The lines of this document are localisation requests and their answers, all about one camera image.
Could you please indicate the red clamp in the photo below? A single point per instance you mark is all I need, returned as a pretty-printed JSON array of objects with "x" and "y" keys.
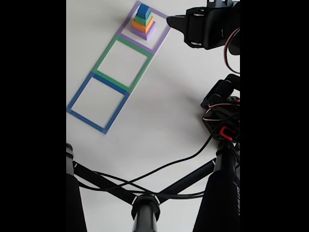
[{"x": 227, "y": 133}]

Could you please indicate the purple square frame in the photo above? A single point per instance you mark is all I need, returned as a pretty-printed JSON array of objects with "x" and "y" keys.
[{"x": 135, "y": 43}]

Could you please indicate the blue square frame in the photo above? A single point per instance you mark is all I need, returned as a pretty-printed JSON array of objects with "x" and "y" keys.
[{"x": 87, "y": 121}]

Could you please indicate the orange block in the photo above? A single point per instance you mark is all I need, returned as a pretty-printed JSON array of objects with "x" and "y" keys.
[{"x": 140, "y": 27}]

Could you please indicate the small blue cube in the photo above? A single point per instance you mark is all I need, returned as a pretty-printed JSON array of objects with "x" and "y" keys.
[{"x": 144, "y": 10}]

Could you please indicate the dark gripper camera box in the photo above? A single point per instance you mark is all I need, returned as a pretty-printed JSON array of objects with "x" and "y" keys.
[{"x": 217, "y": 2}]

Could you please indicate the green square frame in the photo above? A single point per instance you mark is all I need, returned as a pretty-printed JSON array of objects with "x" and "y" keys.
[{"x": 105, "y": 54}]

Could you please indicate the green block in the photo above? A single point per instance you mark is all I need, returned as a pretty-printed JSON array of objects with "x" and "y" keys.
[{"x": 142, "y": 21}]

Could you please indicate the black tripod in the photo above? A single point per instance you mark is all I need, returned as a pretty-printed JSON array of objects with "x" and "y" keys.
[{"x": 144, "y": 212}]

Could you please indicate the purple block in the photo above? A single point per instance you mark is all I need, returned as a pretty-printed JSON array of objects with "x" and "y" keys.
[{"x": 150, "y": 33}]

